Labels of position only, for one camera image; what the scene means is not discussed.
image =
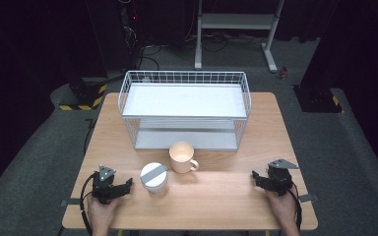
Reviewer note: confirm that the black base with yellow stripes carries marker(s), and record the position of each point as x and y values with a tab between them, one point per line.
318	100
83	95

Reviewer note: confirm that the small red object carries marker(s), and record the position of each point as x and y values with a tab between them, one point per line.
284	72

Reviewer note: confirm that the person's left hand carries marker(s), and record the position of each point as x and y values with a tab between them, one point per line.
101	213

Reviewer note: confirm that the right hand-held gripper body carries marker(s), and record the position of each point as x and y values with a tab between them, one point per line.
280	180

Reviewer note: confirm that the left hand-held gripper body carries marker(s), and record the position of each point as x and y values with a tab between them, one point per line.
103	188

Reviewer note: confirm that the grey tape strip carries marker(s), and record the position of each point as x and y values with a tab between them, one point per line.
70	202
308	198

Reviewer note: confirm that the cream mug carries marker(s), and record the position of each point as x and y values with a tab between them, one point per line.
181	157

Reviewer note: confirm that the person's right hand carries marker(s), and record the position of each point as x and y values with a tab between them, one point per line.
283	208

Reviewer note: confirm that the black equipment rack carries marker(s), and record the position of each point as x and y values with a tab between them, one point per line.
129	32

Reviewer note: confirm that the white metal stand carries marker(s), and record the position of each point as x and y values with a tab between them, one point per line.
236	21

